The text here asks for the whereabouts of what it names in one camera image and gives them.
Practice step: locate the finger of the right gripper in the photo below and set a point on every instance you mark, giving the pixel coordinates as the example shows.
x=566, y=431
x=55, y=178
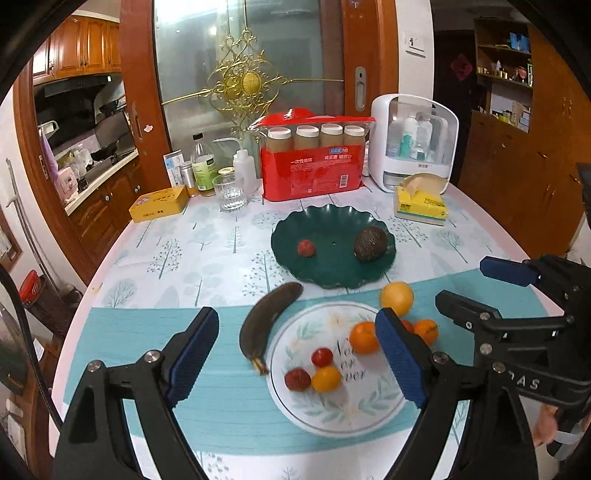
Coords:
x=489, y=327
x=525, y=273

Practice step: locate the dried red date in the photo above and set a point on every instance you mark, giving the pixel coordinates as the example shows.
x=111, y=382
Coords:
x=297, y=380
x=306, y=248

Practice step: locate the green scalloped plate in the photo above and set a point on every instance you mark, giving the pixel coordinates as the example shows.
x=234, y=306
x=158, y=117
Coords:
x=333, y=230

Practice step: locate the clear bottle green label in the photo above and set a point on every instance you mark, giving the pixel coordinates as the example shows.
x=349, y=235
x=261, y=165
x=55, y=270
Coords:
x=203, y=165

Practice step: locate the yellow cherry tomato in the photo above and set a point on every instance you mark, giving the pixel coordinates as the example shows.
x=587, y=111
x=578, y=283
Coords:
x=326, y=379

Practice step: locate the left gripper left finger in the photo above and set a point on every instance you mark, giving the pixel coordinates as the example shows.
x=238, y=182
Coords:
x=95, y=442

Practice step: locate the small cherry tomato left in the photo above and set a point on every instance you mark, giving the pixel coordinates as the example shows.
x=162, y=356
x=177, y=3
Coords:
x=322, y=357

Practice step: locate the orange mandarin with stem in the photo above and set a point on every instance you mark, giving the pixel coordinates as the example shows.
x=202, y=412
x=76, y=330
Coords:
x=428, y=330

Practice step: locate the white squeeze bottle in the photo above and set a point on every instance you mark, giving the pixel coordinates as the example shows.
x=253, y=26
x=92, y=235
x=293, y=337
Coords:
x=244, y=165

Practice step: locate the overripe dark banana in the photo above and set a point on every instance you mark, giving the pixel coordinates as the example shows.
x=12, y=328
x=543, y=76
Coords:
x=255, y=332

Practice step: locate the small metal tin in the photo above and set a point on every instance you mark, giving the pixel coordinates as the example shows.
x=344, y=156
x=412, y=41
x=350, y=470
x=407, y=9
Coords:
x=187, y=176

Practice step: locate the yellow grapefruit with sticker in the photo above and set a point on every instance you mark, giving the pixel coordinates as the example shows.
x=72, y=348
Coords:
x=398, y=296

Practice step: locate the cherry tomato middle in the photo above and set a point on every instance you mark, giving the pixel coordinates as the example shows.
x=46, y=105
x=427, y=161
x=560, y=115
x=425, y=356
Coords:
x=408, y=325

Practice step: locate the round white placemat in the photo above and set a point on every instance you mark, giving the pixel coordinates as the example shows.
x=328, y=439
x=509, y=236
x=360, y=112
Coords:
x=369, y=396

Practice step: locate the yellow flat box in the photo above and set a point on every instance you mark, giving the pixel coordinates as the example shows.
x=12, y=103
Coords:
x=159, y=204

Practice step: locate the orange mandarin centre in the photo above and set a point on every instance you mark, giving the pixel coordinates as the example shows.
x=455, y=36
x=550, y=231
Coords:
x=363, y=338

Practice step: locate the red paper cup pack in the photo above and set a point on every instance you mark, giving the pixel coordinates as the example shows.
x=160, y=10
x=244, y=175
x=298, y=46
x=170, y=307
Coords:
x=305, y=155

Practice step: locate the person's right hand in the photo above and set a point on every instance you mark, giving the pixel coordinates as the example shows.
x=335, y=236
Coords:
x=546, y=426

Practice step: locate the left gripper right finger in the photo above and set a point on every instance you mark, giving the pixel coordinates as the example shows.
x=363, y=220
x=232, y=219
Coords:
x=496, y=442

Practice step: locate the white blue carton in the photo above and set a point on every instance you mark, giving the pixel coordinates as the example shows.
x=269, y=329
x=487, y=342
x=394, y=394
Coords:
x=172, y=162

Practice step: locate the yellow tissue box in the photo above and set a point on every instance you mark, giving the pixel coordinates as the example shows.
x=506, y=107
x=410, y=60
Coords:
x=419, y=198

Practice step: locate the clear drinking glass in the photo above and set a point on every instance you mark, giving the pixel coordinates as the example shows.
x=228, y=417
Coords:
x=229, y=192

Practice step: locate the dark brown avocado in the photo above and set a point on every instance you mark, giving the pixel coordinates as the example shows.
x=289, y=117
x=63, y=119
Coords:
x=370, y=244

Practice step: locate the white cosmetics storage box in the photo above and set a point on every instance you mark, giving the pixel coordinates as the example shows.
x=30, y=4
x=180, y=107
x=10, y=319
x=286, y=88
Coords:
x=412, y=135

